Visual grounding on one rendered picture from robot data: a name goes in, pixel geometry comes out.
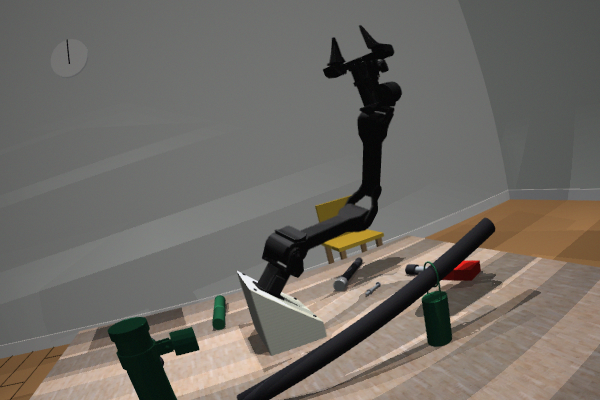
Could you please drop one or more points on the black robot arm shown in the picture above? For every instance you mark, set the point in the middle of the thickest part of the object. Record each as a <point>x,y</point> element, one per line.
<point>290,245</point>

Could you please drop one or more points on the green cup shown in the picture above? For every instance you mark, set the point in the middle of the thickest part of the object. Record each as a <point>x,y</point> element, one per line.
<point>182,341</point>

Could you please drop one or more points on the grey metal bolt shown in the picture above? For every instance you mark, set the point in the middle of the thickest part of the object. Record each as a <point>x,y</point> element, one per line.
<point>370,291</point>

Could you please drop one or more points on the long black rod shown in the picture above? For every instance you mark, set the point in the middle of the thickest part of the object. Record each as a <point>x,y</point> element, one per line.
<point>372,321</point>

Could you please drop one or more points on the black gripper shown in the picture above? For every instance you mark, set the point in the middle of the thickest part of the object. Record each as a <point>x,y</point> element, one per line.
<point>363,73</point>

